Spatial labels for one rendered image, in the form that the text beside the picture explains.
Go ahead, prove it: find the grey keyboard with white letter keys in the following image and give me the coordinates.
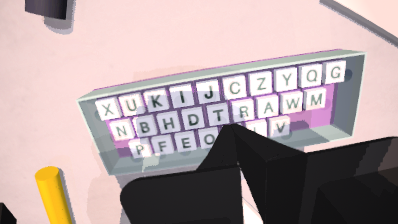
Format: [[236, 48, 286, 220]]
[[75, 48, 368, 176]]

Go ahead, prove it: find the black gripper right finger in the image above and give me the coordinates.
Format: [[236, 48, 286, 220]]
[[230, 123, 398, 224]]

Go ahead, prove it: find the yellow cylinder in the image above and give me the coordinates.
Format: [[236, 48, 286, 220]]
[[35, 166, 72, 224]]

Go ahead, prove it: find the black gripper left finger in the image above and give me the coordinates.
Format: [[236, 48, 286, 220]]
[[120, 124, 245, 224]]

